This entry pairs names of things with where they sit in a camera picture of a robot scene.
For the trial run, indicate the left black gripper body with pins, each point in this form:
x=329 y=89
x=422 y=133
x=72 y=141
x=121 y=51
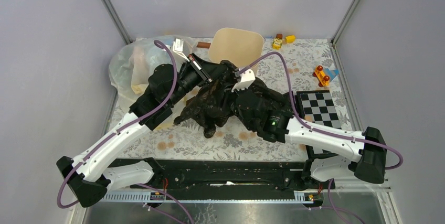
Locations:
x=194 y=73

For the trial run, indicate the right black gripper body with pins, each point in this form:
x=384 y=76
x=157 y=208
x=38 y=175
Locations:
x=234 y=94

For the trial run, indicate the black trash bag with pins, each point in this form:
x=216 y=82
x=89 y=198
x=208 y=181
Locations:
x=213 y=105

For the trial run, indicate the translucent yellowish plastic bag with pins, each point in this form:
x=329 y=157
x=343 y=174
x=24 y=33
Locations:
x=131 y=67

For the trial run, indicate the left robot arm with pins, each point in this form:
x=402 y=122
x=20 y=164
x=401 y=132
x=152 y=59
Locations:
x=89 y=174

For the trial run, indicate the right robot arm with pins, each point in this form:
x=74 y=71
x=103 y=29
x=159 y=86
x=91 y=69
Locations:
x=270 y=115

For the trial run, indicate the beige trash bin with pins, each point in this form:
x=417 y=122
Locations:
x=240 y=47

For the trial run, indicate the brown cylinder block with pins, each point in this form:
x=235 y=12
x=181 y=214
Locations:
x=205 y=45

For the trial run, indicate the black white checkerboard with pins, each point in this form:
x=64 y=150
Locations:
x=317 y=107

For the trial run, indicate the orange red toy car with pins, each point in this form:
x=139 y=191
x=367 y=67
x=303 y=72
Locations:
x=322 y=77

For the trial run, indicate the floral patterned table mat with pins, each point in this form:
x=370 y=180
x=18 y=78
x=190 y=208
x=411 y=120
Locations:
x=233 y=141

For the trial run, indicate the yellow toy figure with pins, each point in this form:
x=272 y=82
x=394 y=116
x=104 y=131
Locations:
x=277 y=43

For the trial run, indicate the blue triangle block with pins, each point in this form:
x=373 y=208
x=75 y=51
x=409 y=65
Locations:
x=331 y=73

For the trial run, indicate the yellow cube block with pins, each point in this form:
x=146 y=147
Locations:
x=290 y=39

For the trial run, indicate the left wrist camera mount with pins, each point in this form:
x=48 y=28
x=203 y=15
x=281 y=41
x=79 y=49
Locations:
x=180 y=50

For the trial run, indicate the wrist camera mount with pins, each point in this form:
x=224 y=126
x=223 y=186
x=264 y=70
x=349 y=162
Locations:
x=244 y=80
x=180 y=50

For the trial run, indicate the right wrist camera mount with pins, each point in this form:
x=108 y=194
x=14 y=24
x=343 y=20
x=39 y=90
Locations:
x=244 y=80

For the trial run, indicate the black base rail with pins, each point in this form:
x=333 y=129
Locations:
x=233 y=180

